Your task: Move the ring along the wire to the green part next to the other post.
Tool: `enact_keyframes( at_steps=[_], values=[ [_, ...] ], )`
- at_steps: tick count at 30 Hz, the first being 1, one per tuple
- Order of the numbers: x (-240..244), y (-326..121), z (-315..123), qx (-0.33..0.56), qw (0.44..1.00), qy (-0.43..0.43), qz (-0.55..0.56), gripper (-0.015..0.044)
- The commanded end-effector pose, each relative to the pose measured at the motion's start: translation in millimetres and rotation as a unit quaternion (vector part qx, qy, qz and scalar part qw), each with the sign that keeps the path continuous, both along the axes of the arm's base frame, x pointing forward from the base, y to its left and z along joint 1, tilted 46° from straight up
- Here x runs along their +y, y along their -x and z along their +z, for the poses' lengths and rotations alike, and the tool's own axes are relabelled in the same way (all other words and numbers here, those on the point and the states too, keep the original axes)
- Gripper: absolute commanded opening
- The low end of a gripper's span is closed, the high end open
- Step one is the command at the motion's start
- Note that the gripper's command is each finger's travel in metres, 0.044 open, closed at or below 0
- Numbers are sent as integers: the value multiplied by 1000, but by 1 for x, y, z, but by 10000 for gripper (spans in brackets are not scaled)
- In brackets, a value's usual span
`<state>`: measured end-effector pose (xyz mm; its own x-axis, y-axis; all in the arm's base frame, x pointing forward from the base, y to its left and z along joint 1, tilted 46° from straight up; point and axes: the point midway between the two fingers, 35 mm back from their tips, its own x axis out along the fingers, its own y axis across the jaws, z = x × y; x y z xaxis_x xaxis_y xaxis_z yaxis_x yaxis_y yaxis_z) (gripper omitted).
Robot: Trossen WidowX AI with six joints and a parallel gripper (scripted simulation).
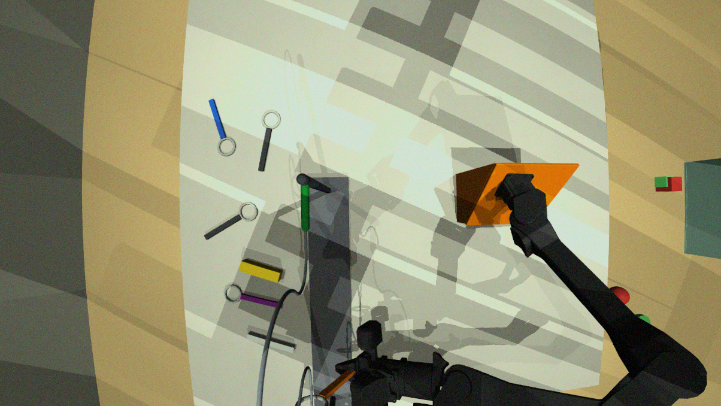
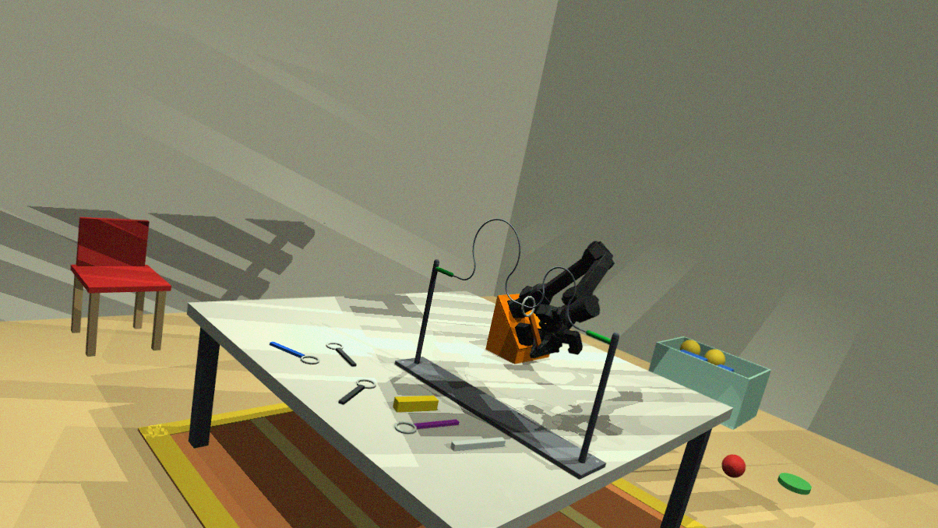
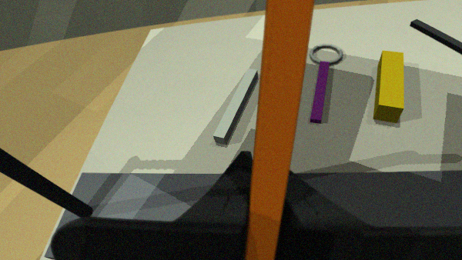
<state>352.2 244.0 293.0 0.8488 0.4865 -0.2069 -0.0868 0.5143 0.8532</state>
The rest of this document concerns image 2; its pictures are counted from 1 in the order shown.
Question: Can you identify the grey loop with orange handle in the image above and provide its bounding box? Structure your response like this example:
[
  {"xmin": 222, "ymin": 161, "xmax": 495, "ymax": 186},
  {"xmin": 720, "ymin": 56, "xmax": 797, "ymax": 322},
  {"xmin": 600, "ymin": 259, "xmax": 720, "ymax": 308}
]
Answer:
[{"xmin": 521, "ymin": 296, "xmax": 541, "ymax": 348}]

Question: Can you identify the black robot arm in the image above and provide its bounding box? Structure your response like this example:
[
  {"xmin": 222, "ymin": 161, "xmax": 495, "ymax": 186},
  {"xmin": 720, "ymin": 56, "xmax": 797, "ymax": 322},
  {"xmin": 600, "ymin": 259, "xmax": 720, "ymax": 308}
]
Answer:
[{"xmin": 507, "ymin": 241, "xmax": 615, "ymax": 330}]

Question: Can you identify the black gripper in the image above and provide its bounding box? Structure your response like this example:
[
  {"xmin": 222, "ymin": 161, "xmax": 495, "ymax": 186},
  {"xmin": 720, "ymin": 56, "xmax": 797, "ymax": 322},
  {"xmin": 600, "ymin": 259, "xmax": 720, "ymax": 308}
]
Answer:
[{"xmin": 515, "ymin": 317, "xmax": 583, "ymax": 359}]

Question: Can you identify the grey loop with purple handle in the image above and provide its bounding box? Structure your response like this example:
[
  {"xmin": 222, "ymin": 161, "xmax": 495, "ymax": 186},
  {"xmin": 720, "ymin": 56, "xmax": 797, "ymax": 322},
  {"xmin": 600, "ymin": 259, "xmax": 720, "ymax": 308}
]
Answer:
[{"xmin": 395, "ymin": 420, "xmax": 459, "ymax": 434}]

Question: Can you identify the grey rectangular bar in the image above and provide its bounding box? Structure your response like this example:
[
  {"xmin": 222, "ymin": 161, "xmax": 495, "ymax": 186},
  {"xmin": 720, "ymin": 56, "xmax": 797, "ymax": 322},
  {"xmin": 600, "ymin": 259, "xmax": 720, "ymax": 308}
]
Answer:
[{"xmin": 450, "ymin": 437, "xmax": 506, "ymax": 451}]

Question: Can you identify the black handle with grey ring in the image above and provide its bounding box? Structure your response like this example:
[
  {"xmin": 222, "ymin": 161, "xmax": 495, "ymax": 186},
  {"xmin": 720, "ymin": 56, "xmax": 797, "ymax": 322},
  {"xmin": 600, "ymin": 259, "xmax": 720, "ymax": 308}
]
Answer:
[
  {"xmin": 326, "ymin": 342, "xmax": 357, "ymax": 366},
  {"xmin": 338, "ymin": 378, "xmax": 376, "ymax": 405}
]

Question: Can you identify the grey ring with blue handle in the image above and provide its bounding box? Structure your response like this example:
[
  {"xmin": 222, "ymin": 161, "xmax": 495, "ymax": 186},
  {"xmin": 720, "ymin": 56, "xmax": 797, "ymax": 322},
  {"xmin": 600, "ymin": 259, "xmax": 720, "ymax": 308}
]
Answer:
[{"xmin": 270, "ymin": 342, "xmax": 319, "ymax": 364}]

